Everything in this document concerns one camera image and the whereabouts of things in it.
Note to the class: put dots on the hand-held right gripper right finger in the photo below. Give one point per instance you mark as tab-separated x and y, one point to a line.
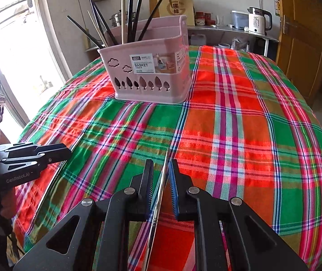
173	186

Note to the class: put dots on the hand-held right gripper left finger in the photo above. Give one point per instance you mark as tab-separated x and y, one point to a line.
147	180

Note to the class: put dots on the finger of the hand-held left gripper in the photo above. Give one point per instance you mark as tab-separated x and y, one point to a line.
31	165
55	151

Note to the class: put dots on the metal chopstick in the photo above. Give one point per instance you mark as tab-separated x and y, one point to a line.
160	194

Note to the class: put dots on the pink plastic utensil basket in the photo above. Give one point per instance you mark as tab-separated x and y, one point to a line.
178	84

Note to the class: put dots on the wooden chopstick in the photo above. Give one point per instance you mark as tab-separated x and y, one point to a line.
96	28
123	17

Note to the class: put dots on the bunch of black chopsticks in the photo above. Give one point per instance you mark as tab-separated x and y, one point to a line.
131	5

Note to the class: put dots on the plaid tablecloth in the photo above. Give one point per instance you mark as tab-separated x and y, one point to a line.
234	118

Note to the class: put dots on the window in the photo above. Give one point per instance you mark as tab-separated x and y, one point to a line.
8	34

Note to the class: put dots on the stainless steel steamer pot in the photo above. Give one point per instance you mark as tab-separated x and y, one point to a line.
117	19

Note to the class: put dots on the translucent plastic container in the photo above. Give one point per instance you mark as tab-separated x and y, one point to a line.
197	39

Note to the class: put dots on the white jar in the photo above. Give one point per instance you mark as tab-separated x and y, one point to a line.
224	45

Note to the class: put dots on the clear plastic bag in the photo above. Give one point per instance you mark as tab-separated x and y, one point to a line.
240	44

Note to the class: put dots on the stainless steel table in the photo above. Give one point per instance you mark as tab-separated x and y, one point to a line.
225	32

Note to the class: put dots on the red lidded jar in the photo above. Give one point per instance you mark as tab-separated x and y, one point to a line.
199	18
207	18

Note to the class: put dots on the clear drinking glass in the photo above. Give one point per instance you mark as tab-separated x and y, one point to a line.
219	21

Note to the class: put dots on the brown paper gift bag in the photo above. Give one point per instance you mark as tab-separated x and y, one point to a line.
183	8

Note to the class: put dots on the pale blue countertop appliance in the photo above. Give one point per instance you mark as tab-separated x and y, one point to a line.
238	19

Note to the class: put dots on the white electric kettle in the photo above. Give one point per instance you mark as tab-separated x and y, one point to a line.
258	24

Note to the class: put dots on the wooden door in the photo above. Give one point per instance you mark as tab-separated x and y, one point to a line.
299	48

